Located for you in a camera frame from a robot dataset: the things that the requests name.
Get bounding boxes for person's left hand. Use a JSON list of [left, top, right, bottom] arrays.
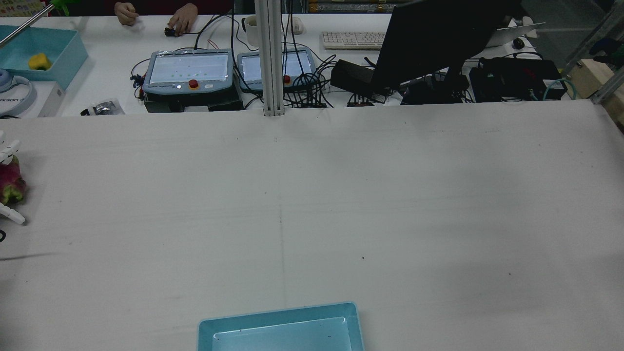
[[167, 3, 199, 37]]

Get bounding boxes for person's right hand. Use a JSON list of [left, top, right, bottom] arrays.
[[115, 2, 140, 27]]

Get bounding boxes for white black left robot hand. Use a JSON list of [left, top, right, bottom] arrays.
[[0, 131, 26, 225]]

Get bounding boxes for pink dragon fruit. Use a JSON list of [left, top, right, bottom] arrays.
[[0, 155, 27, 205]]

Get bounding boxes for person's dark torso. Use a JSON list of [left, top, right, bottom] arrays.
[[104, 0, 234, 16]]

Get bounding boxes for large grey teach pendant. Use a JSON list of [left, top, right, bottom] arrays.
[[143, 48, 234, 96]]

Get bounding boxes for white cardboard box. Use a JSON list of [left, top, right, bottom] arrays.
[[0, 80, 66, 118]]

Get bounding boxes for green plastic object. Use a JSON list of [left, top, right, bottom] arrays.
[[50, 0, 78, 16]]

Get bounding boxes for white mug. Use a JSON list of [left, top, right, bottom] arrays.
[[241, 15, 260, 48]]

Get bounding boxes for light blue bin holding toy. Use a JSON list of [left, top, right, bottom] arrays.
[[0, 24, 89, 91]]

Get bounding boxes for small grey teach pendant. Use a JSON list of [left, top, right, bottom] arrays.
[[237, 47, 317, 93]]

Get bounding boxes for yellow toy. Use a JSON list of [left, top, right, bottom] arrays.
[[28, 53, 53, 71]]

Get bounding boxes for black box under pendant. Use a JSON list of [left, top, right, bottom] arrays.
[[144, 83, 244, 114]]

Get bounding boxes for clear plastic bag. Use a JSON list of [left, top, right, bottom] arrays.
[[80, 97, 126, 117]]

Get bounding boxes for metal rod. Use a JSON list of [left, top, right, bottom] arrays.
[[0, 4, 54, 48]]

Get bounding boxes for colourful printed box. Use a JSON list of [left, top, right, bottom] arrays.
[[0, 0, 49, 18]]

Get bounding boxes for yellow printed box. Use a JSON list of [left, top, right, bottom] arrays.
[[308, 2, 396, 14]]

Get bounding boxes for white keyboard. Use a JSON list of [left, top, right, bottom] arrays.
[[321, 31, 387, 51]]

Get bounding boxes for black computer monitor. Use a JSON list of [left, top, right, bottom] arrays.
[[371, 0, 522, 105]]

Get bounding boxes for silver laptop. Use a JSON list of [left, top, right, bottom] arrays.
[[485, 21, 546, 48]]

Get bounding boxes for empty light blue bin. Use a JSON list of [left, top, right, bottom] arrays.
[[197, 301, 365, 351]]

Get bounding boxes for black electronics box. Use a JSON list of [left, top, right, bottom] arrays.
[[469, 57, 568, 103]]

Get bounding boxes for wooden block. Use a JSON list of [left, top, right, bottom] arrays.
[[565, 58, 624, 132]]

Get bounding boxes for aluminium profile post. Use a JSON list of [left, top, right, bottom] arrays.
[[253, 0, 286, 117]]

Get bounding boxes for coiled black cables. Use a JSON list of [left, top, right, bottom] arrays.
[[288, 54, 338, 107]]

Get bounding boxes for teal cable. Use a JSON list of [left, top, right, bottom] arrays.
[[543, 78, 577, 101]]

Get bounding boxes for aluminium frame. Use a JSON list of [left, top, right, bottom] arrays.
[[565, 5, 624, 105]]

